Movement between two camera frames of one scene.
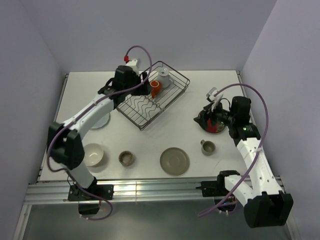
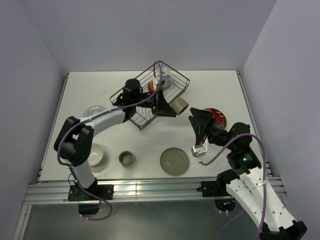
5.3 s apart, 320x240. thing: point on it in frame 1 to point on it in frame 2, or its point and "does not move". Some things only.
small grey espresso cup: [208, 147] to [179, 105]
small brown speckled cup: [126, 158] does not move
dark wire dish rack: [166, 86] does not move
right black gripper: [202, 119] to [203, 122]
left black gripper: [145, 89] to [161, 108]
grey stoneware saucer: [174, 161] does not move
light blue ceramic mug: [166, 80] does not move
